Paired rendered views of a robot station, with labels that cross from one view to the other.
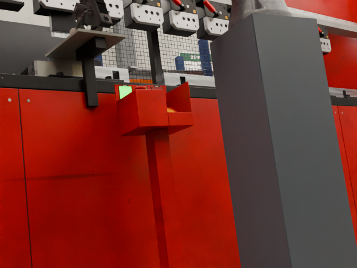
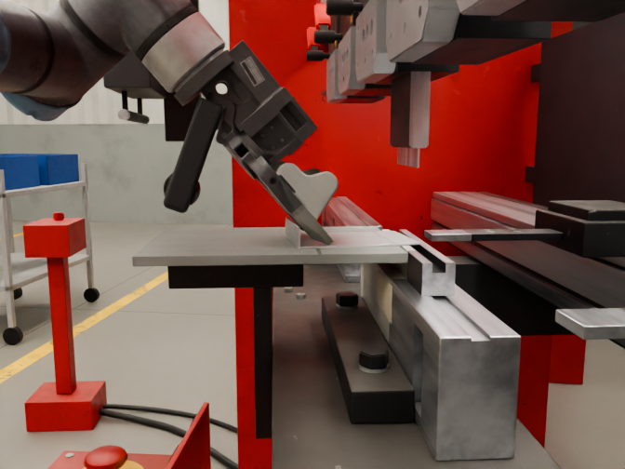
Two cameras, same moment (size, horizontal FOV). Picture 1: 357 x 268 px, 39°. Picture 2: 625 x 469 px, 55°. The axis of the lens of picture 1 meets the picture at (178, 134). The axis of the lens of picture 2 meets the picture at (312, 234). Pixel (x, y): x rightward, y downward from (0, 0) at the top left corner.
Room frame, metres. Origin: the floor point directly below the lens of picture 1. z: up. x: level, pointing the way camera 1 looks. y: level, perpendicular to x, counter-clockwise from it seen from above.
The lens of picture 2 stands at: (2.09, -0.22, 1.11)
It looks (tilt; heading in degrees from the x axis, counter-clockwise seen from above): 9 degrees down; 125
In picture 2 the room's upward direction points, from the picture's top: straight up
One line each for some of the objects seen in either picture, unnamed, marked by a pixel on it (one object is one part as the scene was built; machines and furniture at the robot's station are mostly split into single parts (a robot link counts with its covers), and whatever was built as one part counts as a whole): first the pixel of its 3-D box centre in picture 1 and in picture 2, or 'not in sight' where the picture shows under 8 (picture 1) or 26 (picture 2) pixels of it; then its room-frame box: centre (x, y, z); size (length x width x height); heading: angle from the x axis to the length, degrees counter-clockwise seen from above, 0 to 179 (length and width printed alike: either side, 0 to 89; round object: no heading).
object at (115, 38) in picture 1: (84, 46); (272, 243); (1.68, 0.29, 1.00); 0.26 x 0.18 x 0.01; 39
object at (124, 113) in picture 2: not in sight; (135, 109); (0.56, 1.01, 1.20); 0.45 x 0.03 x 0.08; 133
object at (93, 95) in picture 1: (93, 74); (238, 341); (1.65, 0.26, 0.88); 0.14 x 0.04 x 0.22; 39
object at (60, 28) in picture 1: (62, 25); (408, 121); (1.79, 0.38, 1.13); 0.10 x 0.02 x 0.10; 129
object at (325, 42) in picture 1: (315, 40); not in sight; (2.78, -0.85, 1.26); 0.15 x 0.09 x 0.17; 129
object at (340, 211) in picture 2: not in sight; (345, 231); (1.45, 0.81, 0.92); 0.50 x 0.06 x 0.10; 129
